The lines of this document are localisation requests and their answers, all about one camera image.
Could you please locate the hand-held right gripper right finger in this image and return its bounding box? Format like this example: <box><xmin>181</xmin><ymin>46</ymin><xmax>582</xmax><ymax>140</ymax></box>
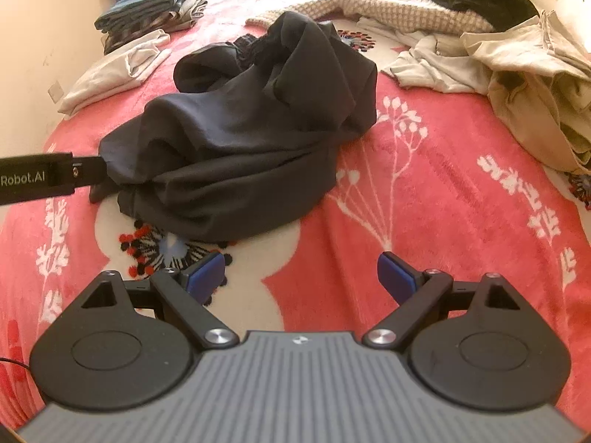
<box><xmin>362</xmin><ymin>251</ymin><xmax>516</xmax><ymax>350</ymax></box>

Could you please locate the white folded cloth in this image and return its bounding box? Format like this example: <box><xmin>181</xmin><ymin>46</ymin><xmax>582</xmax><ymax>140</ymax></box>
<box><xmin>58</xmin><ymin>29</ymin><xmax>172</xmax><ymax>116</ymax></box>

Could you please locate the beige crumpled garment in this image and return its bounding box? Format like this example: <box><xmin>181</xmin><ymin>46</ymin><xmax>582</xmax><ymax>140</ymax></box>
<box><xmin>462</xmin><ymin>9</ymin><xmax>591</xmax><ymax>174</ymax></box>

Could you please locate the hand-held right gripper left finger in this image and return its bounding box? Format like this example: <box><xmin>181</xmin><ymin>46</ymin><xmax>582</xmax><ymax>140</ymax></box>
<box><xmin>81</xmin><ymin>251</ymin><xmax>241</xmax><ymax>350</ymax></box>

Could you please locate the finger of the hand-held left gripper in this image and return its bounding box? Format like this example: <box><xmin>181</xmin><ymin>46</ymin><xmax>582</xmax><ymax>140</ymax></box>
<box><xmin>71</xmin><ymin>156</ymin><xmax>108</xmax><ymax>186</ymax></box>

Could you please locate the white crumpled shirt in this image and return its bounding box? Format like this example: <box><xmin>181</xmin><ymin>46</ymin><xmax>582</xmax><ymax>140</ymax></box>
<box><xmin>358</xmin><ymin>16</ymin><xmax>493</xmax><ymax>96</ymax></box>

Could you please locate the dark grey garment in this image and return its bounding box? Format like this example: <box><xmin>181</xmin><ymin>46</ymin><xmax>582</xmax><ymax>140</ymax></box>
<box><xmin>89</xmin><ymin>9</ymin><xmax>379</xmax><ymax>243</ymax></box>

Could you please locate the stack of folded clothes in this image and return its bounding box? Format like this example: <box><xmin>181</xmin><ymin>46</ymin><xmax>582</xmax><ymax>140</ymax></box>
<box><xmin>95</xmin><ymin>0</ymin><xmax>208</xmax><ymax>54</ymax></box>

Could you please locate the beige checkered cloth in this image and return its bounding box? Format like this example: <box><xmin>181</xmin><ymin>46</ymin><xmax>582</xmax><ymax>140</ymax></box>
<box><xmin>245</xmin><ymin>0</ymin><xmax>495</xmax><ymax>36</ymax></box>

